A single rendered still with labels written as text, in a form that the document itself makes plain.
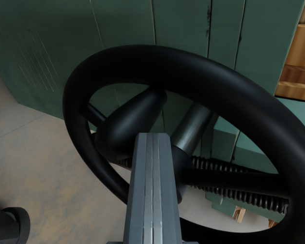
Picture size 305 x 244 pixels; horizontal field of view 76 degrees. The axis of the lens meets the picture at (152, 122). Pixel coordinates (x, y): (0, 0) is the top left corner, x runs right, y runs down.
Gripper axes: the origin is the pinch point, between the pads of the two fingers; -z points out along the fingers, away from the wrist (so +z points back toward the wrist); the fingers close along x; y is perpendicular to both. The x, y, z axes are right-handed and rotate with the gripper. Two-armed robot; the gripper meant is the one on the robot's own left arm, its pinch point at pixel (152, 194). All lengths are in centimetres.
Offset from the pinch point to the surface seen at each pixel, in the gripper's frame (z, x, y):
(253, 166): -11.3, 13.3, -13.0
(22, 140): -58, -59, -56
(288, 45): -19.6, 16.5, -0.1
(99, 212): -69, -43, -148
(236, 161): -12.4, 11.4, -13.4
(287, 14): -20.1, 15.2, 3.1
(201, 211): -168, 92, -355
